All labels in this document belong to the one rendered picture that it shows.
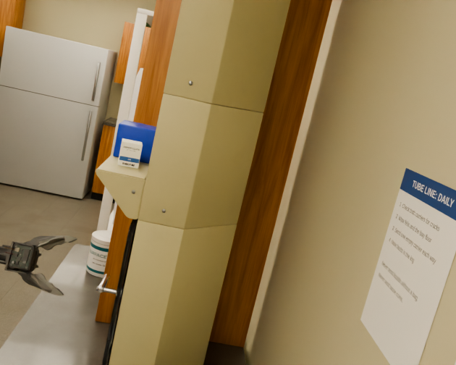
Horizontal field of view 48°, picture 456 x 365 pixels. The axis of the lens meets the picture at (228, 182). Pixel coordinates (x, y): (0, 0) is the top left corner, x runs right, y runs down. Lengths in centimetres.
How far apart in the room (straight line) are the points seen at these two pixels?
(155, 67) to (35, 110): 485
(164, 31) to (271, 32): 38
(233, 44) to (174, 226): 44
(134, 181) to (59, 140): 512
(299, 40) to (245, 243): 64
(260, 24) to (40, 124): 524
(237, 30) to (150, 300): 67
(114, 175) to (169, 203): 14
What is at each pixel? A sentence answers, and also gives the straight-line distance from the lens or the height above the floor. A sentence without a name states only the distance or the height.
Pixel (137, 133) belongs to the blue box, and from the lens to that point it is 137.
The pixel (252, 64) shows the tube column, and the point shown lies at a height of 182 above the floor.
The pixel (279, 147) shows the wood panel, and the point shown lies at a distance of 157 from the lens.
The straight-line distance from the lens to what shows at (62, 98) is 624.
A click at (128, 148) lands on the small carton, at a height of 156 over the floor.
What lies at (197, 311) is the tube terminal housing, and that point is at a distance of 139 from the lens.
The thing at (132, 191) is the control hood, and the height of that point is 148.
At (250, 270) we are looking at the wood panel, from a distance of 166.
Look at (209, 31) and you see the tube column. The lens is 117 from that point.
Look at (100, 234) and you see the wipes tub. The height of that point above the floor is 109.
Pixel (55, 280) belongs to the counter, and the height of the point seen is 94.
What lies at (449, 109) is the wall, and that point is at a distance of 82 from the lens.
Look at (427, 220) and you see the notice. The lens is 79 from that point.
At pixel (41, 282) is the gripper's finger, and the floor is 119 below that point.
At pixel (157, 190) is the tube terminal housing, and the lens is 120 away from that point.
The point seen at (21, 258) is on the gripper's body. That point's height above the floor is 125.
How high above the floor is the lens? 177
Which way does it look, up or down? 11 degrees down
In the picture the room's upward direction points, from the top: 13 degrees clockwise
